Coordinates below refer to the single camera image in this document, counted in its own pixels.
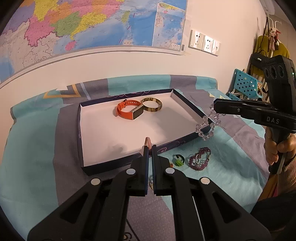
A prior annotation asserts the clear crystal bead bracelet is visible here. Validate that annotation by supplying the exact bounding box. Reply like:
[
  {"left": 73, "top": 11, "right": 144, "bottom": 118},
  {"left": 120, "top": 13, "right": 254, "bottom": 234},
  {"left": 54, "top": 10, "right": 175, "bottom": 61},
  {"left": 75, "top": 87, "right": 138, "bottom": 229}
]
[{"left": 195, "top": 103, "right": 225, "bottom": 141}]

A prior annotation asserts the purple beaded bracelet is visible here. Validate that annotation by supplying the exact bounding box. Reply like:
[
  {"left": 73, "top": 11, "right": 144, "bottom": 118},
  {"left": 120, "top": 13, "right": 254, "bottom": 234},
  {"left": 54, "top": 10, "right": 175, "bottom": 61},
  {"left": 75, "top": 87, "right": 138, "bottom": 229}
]
[{"left": 188, "top": 146, "right": 212, "bottom": 172}]

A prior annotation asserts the green charm black hair tie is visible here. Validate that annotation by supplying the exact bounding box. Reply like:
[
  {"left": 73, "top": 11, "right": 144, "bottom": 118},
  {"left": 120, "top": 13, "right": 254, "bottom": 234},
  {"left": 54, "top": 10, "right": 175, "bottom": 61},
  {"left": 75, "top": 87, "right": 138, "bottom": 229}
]
[{"left": 172, "top": 153, "right": 186, "bottom": 167}]

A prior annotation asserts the pink charm keyring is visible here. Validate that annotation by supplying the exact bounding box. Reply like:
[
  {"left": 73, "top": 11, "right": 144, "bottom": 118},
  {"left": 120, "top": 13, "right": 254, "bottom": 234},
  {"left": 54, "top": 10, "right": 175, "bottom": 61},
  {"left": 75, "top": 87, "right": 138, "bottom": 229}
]
[{"left": 144, "top": 137, "right": 152, "bottom": 150}]

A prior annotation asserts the black shoulder bag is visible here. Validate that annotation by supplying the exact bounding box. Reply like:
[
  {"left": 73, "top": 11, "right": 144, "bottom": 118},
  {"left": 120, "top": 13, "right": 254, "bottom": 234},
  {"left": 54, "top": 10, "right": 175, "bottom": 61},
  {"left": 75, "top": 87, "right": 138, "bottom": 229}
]
[{"left": 250, "top": 52, "right": 268, "bottom": 70}]

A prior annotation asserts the person's right hand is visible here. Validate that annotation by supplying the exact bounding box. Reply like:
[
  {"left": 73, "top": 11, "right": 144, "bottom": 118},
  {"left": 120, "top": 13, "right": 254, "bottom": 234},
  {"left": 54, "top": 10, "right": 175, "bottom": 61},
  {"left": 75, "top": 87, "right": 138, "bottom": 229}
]
[{"left": 264, "top": 127, "right": 295, "bottom": 165}]

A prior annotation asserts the blue perforated plastic basket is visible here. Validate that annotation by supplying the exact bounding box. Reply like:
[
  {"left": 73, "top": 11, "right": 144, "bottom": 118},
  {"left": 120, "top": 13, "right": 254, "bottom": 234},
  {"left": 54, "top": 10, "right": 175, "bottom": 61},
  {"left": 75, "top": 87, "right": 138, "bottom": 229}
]
[{"left": 226, "top": 69, "right": 262, "bottom": 100}]

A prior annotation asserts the yellow hanging garment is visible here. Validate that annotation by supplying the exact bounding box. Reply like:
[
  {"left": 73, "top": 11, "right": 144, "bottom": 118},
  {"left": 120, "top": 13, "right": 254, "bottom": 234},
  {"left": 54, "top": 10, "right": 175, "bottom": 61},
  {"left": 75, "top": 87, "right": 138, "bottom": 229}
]
[{"left": 254, "top": 35, "right": 290, "bottom": 58}]

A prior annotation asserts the teal grey patterned bedsheet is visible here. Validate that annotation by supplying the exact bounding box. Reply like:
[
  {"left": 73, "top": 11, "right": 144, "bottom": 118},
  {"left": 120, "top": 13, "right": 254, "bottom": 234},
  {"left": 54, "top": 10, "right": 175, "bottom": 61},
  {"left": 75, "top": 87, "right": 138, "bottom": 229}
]
[{"left": 1, "top": 75, "right": 269, "bottom": 238}]

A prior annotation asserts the dark blue shallow box tray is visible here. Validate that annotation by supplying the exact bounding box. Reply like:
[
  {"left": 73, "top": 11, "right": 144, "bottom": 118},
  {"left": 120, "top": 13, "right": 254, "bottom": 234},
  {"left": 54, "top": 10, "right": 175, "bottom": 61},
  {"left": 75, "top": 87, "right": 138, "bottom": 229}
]
[{"left": 77, "top": 89, "right": 205, "bottom": 176}]

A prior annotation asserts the orange smart watch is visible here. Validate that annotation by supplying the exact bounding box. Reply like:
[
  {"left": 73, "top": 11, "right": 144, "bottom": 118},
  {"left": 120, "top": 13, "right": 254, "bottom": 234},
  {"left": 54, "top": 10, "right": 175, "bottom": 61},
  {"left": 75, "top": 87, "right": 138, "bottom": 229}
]
[{"left": 116, "top": 99, "right": 144, "bottom": 120}]

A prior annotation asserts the white wall socket panel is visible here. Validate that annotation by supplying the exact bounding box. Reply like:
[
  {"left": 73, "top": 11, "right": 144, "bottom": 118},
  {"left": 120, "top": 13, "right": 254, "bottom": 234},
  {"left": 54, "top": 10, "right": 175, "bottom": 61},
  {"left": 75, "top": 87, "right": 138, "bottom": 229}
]
[{"left": 188, "top": 29, "right": 221, "bottom": 56}]

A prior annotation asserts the tortoiseshell bangle bracelet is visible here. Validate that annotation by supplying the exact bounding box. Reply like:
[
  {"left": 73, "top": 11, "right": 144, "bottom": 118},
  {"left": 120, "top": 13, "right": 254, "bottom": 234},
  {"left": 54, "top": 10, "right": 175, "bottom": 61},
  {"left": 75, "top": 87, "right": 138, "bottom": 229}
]
[{"left": 140, "top": 97, "right": 163, "bottom": 114}]

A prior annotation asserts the colourful wall map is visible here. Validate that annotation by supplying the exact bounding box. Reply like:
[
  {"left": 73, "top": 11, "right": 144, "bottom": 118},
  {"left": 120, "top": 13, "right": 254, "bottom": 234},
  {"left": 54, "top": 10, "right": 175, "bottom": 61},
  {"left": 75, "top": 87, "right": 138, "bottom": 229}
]
[{"left": 1, "top": 0, "right": 187, "bottom": 81}]

